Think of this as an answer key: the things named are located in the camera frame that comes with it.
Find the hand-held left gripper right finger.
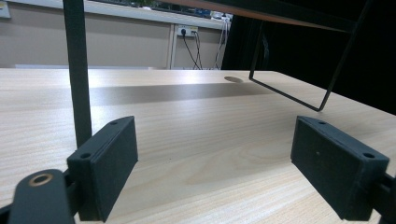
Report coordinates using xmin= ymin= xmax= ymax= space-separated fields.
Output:
xmin=290 ymin=115 xmax=390 ymax=222

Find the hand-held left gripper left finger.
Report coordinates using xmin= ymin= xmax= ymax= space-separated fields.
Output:
xmin=66 ymin=115 xmax=139 ymax=223

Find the white hanging cable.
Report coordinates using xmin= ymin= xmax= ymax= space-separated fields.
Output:
xmin=212 ymin=13 xmax=232 ymax=70

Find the black two-tier shelf rack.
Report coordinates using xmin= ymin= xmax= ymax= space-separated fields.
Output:
xmin=62 ymin=0 xmax=375 ymax=149

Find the white wall socket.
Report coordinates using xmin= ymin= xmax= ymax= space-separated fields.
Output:
xmin=177 ymin=24 xmax=199 ymax=37

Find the black cable at socket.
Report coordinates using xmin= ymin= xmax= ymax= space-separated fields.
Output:
xmin=191 ymin=31 xmax=204 ymax=70
xmin=180 ymin=30 xmax=200 ymax=70

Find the dark curtain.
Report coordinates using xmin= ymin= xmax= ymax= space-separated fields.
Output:
xmin=220 ymin=13 xmax=396 ymax=116

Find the white frame post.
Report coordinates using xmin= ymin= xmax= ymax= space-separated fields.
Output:
xmin=165 ymin=22 xmax=179 ymax=70

